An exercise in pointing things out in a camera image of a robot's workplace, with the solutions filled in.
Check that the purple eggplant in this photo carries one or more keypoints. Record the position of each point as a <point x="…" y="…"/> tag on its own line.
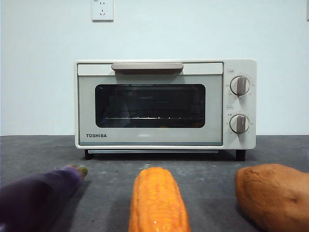
<point x="38" y="193"/>

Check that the oven timer knob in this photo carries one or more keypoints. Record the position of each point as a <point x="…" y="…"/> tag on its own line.
<point x="240" y="124"/>

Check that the brown sweet potato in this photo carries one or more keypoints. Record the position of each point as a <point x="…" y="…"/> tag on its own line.
<point x="272" y="195"/>

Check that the oven temperature knob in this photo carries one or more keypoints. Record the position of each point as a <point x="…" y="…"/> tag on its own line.
<point x="240" y="86"/>

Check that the white Toshiba toaster oven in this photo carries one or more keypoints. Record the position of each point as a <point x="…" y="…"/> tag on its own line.
<point x="241" y="65"/>

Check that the orange corn cob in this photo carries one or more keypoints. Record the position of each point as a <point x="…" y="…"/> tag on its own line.
<point x="157" y="200"/>

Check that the white wall power socket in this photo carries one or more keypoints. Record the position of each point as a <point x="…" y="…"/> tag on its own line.
<point x="102" y="10"/>

